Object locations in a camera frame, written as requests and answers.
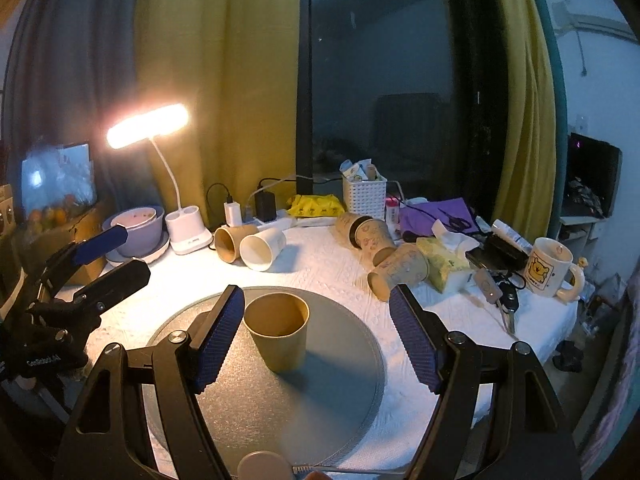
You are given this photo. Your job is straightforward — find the plain kraft paper cup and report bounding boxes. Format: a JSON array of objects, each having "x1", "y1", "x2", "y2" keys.
[{"x1": 243, "y1": 294, "x2": 311, "y2": 373}]

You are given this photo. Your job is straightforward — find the purple bowl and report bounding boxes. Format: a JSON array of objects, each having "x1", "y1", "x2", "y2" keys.
[{"x1": 102, "y1": 205, "x2": 166, "y2": 259}]

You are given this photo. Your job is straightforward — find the white tablecloth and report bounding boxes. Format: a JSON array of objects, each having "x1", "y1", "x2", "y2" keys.
[{"x1": 85, "y1": 222, "x2": 578, "y2": 480}]

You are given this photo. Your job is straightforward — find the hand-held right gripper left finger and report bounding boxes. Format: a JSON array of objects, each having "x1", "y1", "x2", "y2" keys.
[{"x1": 52, "y1": 284, "x2": 246, "y2": 480}]

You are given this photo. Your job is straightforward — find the brown paper cup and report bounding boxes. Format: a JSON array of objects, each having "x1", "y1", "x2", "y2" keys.
[{"x1": 214, "y1": 224, "x2": 259, "y2": 264}]

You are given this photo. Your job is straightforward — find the bear print mug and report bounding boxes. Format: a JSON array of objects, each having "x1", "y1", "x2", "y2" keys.
[{"x1": 524, "y1": 237, "x2": 586, "y2": 305}]

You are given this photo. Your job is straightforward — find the white cream tube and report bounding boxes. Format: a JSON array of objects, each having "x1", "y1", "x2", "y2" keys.
[{"x1": 491, "y1": 219, "x2": 534, "y2": 257}]

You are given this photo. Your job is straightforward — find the black wallet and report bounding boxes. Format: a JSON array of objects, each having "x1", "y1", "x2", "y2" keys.
[{"x1": 465, "y1": 235, "x2": 529, "y2": 274}]

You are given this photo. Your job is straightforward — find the black scissors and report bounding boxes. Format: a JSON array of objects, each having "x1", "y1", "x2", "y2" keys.
[{"x1": 440, "y1": 214, "x2": 482, "y2": 235}]

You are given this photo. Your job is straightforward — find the black charger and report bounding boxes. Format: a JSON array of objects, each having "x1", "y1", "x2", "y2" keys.
[{"x1": 255, "y1": 190, "x2": 278, "y2": 222}]

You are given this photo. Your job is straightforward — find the yellow curtain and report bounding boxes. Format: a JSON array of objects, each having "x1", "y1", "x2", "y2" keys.
[
  {"x1": 132, "y1": 0, "x2": 312, "y2": 217},
  {"x1": 486, "y1": 0, "x2": 559, "y2": 242}
]

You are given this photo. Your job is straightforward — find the bunch of keys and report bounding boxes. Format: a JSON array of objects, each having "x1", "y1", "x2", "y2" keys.
[{"x1": 472, "y1": 267, "x2": 522, "y2": 337}]

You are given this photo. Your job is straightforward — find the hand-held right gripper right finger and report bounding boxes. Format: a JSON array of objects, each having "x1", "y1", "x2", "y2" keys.
[{"x1": 389, "y1": 284, "x2": 583, "y2": 480}]

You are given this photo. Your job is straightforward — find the dark monitor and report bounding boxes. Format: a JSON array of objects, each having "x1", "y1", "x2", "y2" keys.
[{"x1": 567, "y1": 132, "x2": 624, "y2": 219}]

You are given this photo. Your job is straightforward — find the white plate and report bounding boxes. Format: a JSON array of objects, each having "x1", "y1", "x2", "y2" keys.
[{"x1": 105, "y1": 232, "x2": 172, "y2": 267}]

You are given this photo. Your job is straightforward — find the grey round mat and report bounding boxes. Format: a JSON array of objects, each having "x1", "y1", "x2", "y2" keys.
[{"x1": 141, "y1": 286, "x2": 387, "y2": 477}]

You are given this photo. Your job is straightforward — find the glowing tablet screen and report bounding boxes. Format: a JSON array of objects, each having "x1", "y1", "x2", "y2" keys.
[{"x1": 21, "y1": 142, "x2": 98, "y2": 221}]

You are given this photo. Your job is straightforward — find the yellow packet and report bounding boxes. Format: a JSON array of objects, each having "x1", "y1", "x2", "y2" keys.
[{"x1": 287, "y1": 194, "x2": 347, "y2": 219}]

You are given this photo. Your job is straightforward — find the white round lid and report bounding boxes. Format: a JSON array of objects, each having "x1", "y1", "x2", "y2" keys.
[{"x1": 237, "y1": 451, "x2": 293, "y2": 480}]

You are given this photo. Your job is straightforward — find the grey curtain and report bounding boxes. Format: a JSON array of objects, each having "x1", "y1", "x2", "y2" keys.
[{"x1": 4, "y1": 0, "x2": 153, "y2": 223}]

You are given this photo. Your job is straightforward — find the yellow tissue box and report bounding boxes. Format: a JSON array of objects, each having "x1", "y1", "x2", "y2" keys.
[{"x1": 416, "y1": 219, "x2": 481, "y2": 294}]

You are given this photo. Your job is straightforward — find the white desk lamp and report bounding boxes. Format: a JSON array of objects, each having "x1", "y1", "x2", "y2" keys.
[{"x1": 106, "y1": 104, "x2": 214, "y2": 256}]

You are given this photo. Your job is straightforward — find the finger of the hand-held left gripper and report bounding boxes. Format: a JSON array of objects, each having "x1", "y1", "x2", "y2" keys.
[
  {"x1": 34, "y1": 258, "x2": 152, "y2": 329},
  {"x1": 27, "y1": 224, "x2": 130, "y2": 307}
]

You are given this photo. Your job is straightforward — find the white plastic basket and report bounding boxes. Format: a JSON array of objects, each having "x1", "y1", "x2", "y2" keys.
[{"x1": 342, "y1": 175, "x2": 388, "y2": 221}]

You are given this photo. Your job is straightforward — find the teal curtain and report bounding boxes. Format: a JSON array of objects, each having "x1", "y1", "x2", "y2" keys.
[{"x1": 520, "y1": 0, "x2": 572, "y2": 221}]

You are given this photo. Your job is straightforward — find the black charger cable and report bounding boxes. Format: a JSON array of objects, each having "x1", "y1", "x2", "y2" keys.
[{"x1": 206, "y1": 182, "x2": 235, "y2": 251}]

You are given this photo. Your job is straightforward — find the white shelf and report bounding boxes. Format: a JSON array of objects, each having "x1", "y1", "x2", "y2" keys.
[{"x1": 559, "y1": 214, "x2": 607, "y2": 263}]

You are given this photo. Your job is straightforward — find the printed kraft paper cup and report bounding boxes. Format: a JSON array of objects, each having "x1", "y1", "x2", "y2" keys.
[{"x1": 367, "y1": 244, "x2": 431, "y2": 302}]

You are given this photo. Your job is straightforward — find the printed cup with black sleeve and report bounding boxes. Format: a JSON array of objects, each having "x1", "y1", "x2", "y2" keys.
[{"x1": 335, "y1": 212, "x2": 397, "y2": 267}]

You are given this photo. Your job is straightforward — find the white paper cup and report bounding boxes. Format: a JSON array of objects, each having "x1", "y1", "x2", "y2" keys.
[{"x1": 240, "y1": 226, "x2": 288, "y2": 272}]

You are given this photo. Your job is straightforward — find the purple cloth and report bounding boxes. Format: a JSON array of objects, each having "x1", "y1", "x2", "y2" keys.
[{"x1": 397, "y1": 199, "x2": 482, "y2": 242}]

